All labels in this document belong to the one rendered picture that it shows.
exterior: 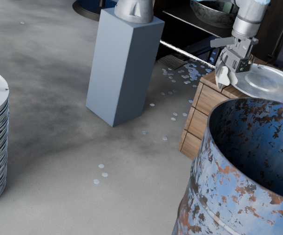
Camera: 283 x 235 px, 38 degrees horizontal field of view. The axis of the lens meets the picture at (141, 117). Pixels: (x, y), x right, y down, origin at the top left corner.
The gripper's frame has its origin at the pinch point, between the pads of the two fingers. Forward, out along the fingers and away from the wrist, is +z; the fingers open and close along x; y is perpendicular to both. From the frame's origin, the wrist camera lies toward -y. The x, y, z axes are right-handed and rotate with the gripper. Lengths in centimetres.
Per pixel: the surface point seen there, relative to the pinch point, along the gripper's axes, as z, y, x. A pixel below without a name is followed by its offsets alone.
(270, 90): 1.8, 6.1, 20.8
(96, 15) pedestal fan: 36, -139, 30
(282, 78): 2.1, -0.2, 35.0
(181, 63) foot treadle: 23, -50, 29
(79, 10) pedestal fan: 37, -150, 23
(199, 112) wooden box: 17.4, -7.3, 3.7
